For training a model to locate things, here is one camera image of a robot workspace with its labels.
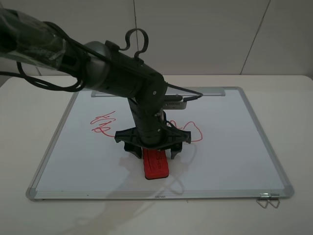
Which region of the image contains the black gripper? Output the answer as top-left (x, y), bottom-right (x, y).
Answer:
top-left (114, 99), bottom-right (191, 159)

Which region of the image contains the red whiteboard eraser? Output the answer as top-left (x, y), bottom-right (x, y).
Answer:
top-left (143, 149), bottom-right (169, 180)

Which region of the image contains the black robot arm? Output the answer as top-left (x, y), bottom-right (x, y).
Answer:
top-left (0, 8), bottom-right (191, 158)

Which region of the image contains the left metal hanging clip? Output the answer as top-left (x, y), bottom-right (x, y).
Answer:
top-left (256, 193), bottom-right (270, 209)

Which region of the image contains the metal hanging clip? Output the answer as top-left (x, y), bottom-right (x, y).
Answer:
top-left (256, 193), bottom-right (270, 209)
top-left (267, 193), bottom-right (280, 209)

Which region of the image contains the right metal hanging clip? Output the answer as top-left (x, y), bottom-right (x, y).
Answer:
top-left (267, 193), bottom-right (280, 209)

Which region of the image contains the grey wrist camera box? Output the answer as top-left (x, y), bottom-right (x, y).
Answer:
top-left (161, 94), bottom-right (187, 110)

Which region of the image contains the white whiteboard with aluminium frame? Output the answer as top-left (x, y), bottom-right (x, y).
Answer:
top-left (26, 87), bottom-right (294, 200)

